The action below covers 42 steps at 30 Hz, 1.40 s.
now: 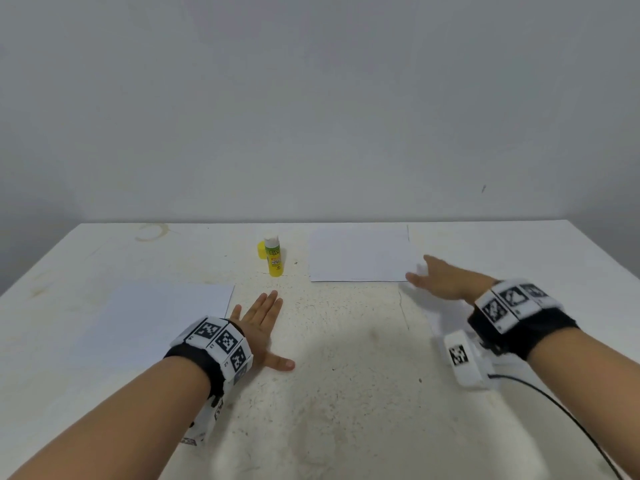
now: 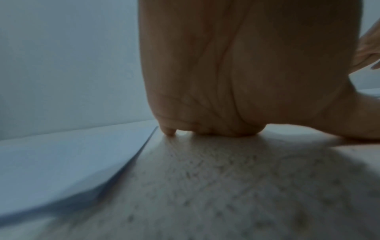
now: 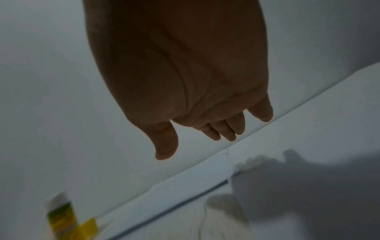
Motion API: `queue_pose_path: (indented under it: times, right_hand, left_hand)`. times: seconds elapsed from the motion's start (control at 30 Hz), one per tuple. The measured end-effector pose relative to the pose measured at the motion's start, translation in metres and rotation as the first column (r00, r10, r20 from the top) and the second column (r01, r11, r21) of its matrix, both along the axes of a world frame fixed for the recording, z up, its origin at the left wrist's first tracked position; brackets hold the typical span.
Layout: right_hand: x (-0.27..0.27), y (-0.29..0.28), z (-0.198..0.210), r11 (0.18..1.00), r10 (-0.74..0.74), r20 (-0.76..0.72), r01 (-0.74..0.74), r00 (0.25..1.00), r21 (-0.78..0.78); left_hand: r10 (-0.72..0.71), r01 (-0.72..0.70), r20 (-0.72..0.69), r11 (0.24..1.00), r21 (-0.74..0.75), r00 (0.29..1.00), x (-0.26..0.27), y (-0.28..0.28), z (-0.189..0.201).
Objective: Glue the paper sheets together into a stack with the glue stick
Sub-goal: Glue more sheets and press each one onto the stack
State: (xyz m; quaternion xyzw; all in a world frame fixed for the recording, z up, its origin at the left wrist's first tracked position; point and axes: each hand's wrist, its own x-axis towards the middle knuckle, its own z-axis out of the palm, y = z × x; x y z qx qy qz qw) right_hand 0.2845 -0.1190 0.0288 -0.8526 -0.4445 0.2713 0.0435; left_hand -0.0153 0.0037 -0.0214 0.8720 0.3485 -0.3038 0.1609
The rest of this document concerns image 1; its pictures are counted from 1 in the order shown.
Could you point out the yellow glue stick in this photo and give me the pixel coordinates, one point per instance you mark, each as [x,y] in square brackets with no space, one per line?
[273,257]

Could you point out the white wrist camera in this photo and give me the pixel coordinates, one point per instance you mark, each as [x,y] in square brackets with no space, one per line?
[205,423]
[468,360]

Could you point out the person's right forearm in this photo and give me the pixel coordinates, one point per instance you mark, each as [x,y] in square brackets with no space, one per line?
[595,395]

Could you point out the yellow glue cap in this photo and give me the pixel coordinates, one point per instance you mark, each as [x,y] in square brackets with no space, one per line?
[262,251]

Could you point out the glued white paper sheet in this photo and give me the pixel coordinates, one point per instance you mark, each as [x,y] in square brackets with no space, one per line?
[360,252]

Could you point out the stack of white paper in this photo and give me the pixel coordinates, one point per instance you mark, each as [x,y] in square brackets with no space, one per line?
[150,323]
[445,313]

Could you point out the person's left hand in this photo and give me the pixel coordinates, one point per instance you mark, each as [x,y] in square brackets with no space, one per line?
[258,330]

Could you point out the person's left forearm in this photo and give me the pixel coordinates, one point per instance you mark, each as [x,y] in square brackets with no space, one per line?
[115,430]

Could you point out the black marker wristband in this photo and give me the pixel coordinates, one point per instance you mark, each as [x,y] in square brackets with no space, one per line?
[212,355]
[522,317]

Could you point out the person's right hand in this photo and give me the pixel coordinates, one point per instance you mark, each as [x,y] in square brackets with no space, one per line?
[455,280]

